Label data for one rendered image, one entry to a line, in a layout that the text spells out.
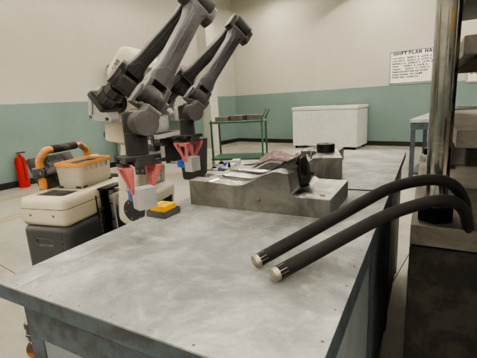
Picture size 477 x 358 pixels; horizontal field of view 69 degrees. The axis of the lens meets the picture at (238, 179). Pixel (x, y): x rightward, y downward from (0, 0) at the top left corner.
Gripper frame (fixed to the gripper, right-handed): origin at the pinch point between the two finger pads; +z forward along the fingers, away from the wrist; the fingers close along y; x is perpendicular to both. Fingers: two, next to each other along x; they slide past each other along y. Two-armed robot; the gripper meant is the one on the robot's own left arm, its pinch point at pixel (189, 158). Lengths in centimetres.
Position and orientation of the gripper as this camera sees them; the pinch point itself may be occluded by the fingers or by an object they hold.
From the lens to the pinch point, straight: 133.7
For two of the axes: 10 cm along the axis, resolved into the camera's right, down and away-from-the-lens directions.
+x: -8.3, -0.7, 5.5
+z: 0.5, 9.8, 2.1
